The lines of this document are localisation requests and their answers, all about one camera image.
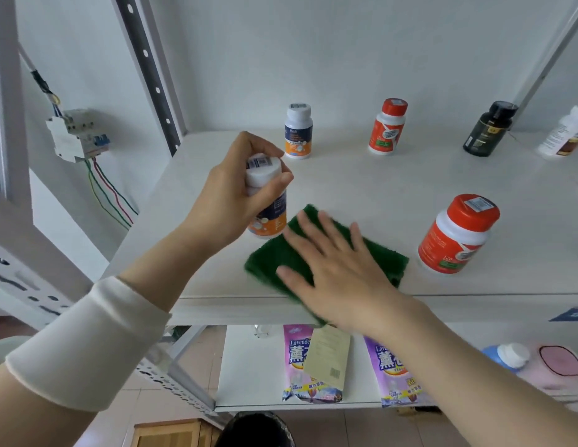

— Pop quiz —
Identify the white bottle brown label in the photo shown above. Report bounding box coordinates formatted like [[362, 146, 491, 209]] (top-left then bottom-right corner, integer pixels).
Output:
[[536, 105, 578, 159]]

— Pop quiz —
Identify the person's right hand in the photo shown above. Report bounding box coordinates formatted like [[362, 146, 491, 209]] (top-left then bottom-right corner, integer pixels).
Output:
[[275, 210, 434, 340]]

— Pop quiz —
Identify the white bottle orange label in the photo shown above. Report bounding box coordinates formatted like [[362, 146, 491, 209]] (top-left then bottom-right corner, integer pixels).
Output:
[[244, 153, 288, 240], [284, 102, 314, 160]]

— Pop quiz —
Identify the green cleaning cloth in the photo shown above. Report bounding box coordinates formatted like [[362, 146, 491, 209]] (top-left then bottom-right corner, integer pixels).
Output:
[[244, 203, 410, 327]]

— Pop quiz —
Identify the person's left forearm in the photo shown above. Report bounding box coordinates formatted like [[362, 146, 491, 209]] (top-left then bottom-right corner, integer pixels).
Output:
[[0, 223, 215, 447]]

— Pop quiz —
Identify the red electrical wire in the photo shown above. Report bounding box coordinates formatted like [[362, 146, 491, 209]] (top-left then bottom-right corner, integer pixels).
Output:
[[92, 156, 135, 225]]

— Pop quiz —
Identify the pink plastic case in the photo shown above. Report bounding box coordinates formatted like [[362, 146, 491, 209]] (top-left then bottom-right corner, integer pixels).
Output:
[[517, 345, 578, 392]]

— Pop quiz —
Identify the blue detergent container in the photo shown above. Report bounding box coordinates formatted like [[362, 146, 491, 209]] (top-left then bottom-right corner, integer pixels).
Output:
[[481, 343, 532, 373]]

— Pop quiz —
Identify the black-lined trash bin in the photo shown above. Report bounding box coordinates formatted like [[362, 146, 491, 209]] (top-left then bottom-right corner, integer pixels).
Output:
[[214, 410, 297, 447]]

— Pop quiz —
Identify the person's left hand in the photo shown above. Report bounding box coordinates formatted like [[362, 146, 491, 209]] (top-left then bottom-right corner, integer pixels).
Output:
[[179, 130, 295, 250]]

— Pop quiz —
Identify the person's right forearm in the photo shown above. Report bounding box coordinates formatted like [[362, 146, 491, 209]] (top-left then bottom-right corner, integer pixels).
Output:
[[386, 311, 578, 447]]

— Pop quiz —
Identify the black bottle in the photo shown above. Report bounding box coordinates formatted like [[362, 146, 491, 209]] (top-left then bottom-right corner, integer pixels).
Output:
[[462, 101, 519, 158]]

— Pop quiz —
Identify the beige paper card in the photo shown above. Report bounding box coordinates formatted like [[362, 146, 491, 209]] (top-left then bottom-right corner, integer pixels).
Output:
[[303, 324, 353, 392]]

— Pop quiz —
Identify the electrical breaker box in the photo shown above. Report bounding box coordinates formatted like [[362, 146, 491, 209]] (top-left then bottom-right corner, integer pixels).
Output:
[[45, 108, 111, 163]]

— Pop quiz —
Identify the red cap white bottle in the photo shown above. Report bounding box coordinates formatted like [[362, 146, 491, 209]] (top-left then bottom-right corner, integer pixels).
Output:
[[368, 97, 409, 156], [417, 194, 501, 275]]

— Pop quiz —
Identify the white metal shelving unit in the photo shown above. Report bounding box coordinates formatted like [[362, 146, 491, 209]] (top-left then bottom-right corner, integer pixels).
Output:
[[0, 0, 578, 427]]

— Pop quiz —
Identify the purple detergent bag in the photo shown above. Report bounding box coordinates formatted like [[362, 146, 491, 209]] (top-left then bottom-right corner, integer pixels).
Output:
[[363, 335, 434, 409], [281, 324, 344, 405]]

